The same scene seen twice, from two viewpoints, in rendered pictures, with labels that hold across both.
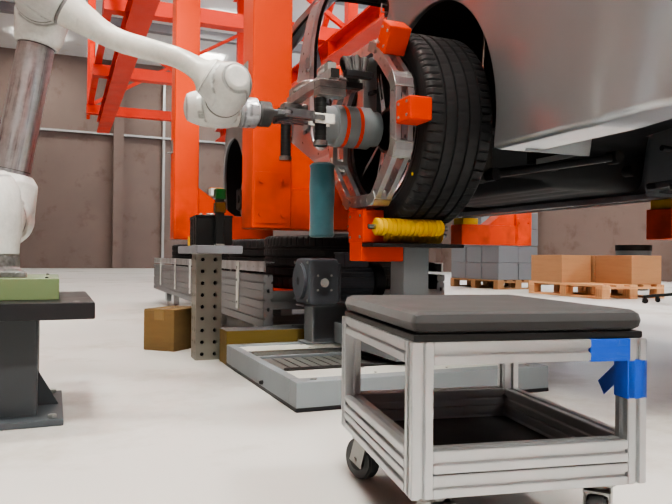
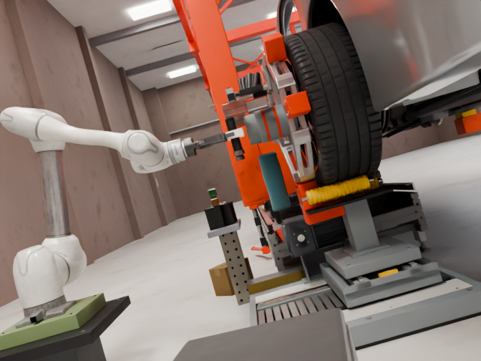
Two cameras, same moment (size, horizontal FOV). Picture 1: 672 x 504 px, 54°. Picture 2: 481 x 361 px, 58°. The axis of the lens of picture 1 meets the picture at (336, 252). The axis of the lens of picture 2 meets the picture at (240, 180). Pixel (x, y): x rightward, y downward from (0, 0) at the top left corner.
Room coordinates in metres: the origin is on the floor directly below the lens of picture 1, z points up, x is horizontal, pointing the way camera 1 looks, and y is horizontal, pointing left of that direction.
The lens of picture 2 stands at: (0.45, -0.58, 0.63)
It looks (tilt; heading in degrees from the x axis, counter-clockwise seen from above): 1 degrees up; 23
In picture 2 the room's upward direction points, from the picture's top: 16 degrees counter-clockwise
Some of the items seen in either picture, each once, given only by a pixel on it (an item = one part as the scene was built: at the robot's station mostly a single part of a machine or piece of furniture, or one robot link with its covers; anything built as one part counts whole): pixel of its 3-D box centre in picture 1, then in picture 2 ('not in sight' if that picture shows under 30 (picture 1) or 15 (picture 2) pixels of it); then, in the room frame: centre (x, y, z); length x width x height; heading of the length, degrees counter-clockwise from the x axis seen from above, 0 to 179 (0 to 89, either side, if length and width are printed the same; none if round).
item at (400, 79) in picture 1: (366, 129); (286, 119); (2.25, -0.10, 0.85); 0.54 x 0.07 x 0.54; 23
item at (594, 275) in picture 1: (592, 275); not in sight; (7.51, -2.93, 0.23); 1.27 x 0.87 x 0.46; 18
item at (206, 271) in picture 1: (206, 305); (236, 265); (2.65, 0.52, 0.21); 0.10 x 0.10 x 0.42; 23
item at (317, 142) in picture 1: (320, 120); (234, 135); (2.00, 0.05, 0.83); 0.04 x 0.04 x 0.16
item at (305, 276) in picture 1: (348, 297); (328, 240); (2.57, -0.05, 0.26); 0.42 x 0.18 x 0.35; 113
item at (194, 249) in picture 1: (208, 249); (225, 227); (2.63, 0.51, 0.44); 0.43 x 0.17 x 0.03; 23
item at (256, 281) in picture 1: (209, 278); (266, 223); (3.82, 0.73, 0.28); 2.47 x 0.09 x 0.22; 23
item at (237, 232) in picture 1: (233, 215); not in sight; (4.56, 0.71, 0.69); 0.52 x 0.17 x 0.35; 113
